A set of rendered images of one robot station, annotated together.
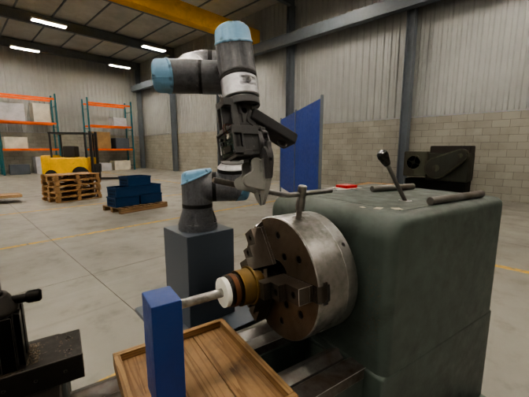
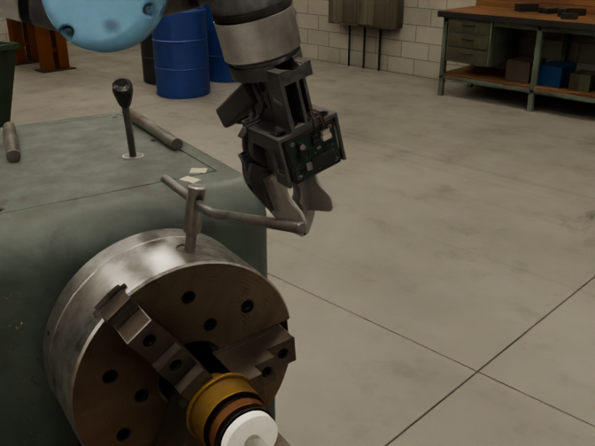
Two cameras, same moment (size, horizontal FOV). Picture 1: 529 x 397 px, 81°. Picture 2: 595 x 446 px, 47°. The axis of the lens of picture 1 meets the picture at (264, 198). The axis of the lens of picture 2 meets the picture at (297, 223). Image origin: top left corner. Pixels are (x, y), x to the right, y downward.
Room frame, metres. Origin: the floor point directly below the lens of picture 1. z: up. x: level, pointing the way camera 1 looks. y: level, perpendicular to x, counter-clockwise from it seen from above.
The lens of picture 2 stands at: (0.61, 0.70, 1.61)
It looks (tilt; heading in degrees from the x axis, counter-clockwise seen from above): 23 degrees down; 270
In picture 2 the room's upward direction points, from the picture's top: straight up
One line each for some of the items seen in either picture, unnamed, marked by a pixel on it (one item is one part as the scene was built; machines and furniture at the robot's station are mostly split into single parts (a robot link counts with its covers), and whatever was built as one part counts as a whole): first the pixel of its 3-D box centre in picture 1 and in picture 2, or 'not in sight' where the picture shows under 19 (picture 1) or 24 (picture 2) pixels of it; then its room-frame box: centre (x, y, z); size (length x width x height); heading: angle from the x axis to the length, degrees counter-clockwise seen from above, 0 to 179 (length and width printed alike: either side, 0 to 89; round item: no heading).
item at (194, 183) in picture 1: (198, 185); not in sight; (1.19, 0.25, 1.27); 0.13 x 0.12 x 0.14; 97
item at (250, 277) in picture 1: (243, 286); (227, 414); (0.70, 0.05, 1.08); 0.09 x 0.09 x 0.09; 34
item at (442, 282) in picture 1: (379, 250); (73, 262); (1.02, -0.40, 1.06); 0.59 x 0.48 x 0.39; 124
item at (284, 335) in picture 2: (290, 290); (261, 356); (0.66, -0.06, 1.09); 0.12 x 0.11 x 0.05; 34
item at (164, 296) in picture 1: (164, 346); not in sight; (0.59, 0.21, 1.00); 0.08 x 0.06 x 0.23; 34
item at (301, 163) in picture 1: (295, 158); not in sight; (7.67, -0.76, 1.18); 4.12 x 0.80 x 2.35; 7
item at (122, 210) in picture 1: (135, 191); not in sight; (7.33, 3.10, 0.39); 1.20 x 0.80 x 0.79; 144
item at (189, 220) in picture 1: (197, 215); not in sight; (1.18, 0.26, 1.15); 0.15 x 0.15 x 0.10
